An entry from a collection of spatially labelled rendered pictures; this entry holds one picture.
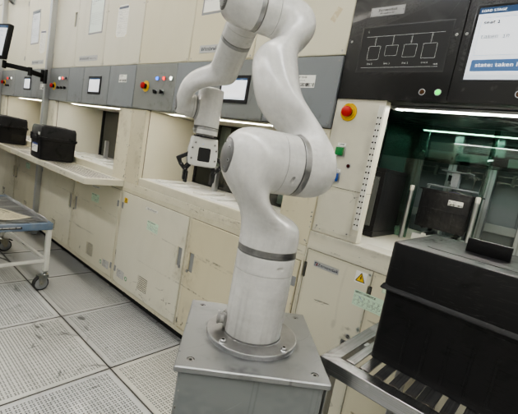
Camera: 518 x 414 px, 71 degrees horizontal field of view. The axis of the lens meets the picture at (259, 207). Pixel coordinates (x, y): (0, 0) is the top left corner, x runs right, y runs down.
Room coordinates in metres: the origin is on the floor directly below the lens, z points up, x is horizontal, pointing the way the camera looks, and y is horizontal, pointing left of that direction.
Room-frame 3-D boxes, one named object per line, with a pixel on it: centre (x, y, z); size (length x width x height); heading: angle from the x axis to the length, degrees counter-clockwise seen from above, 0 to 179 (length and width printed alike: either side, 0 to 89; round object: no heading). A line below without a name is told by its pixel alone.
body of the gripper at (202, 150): (1.26, 0.23, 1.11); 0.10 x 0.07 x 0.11; 115
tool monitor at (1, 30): (3.11, 2.21, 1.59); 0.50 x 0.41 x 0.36; 140
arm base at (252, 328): (0.72, -0.03, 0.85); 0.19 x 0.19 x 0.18
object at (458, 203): (1.72, -0.88, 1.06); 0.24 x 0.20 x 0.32; 50
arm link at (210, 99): (1.26, 0.23, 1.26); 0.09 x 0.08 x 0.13; 115
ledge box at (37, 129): (2.91, 1.71, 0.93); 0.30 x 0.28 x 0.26; 47
